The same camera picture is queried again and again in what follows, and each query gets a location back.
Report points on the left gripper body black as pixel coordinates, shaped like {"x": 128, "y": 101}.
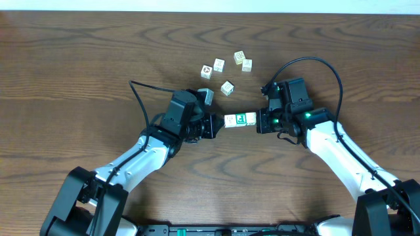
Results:
{"x": 198, "y": 129}

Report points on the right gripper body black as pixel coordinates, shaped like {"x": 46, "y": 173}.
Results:
{"x": 274, "y": 120}

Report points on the wooden block with brown drawing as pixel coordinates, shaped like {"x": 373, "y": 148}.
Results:
{"x": 230, "y": 121}

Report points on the green E letter block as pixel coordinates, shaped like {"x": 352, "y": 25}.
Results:
{"x": 241, "y": 119}

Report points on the green Z letter block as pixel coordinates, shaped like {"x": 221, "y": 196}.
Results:
{"x": 251, "y": 118}

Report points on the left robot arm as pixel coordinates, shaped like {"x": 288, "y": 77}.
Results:
{"x": 92, "y": 202}

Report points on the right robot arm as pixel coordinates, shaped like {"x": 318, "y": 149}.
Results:
{"x": 385, "y": 205}

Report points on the wooden block with red circle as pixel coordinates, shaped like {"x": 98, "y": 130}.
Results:
{"x": 206, "y": 72}

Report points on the plain wooden picture block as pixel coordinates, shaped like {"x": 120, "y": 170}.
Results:
{"x": 247, "y": 65}

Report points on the wooden umbrella picture block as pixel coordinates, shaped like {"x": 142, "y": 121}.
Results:
{"x": 218, "y": 65}

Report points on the yellow edged wooden block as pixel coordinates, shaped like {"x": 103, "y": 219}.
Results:
{"x": 239, "y": 57}

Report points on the wooden block with green ring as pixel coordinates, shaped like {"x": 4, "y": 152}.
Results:
{"x": 227, "y": 88}

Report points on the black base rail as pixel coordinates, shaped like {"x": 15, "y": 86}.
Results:
{"x": 167, "y": 230}

